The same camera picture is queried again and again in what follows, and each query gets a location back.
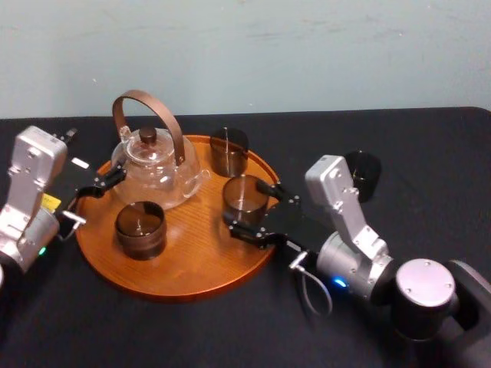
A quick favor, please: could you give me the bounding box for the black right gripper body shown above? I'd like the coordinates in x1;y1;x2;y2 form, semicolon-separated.
264;202;331;257

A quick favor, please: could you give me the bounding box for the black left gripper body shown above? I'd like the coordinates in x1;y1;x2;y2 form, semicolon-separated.
40;153;100;241

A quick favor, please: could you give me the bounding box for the smoky brown glass cup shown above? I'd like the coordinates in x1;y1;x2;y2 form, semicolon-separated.
209;128;250;178
222;174;269;232
115;202;168;261
343;150;383;204

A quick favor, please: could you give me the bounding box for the round wooden tray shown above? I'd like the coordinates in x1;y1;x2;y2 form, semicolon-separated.
75;133;283;304

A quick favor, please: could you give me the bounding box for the glass teapot lid dark knob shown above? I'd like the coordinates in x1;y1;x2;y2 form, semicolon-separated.
128;126;170;162

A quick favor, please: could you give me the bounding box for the black table cloth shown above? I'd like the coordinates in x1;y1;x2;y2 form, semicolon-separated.
0;106;491;368

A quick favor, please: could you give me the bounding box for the thin cable with silver plug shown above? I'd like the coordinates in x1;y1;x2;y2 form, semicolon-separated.
288;249;333;318
57;209;87;242

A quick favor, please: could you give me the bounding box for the glass teapot with brown handle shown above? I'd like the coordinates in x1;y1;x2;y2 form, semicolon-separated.
110;90;211;211

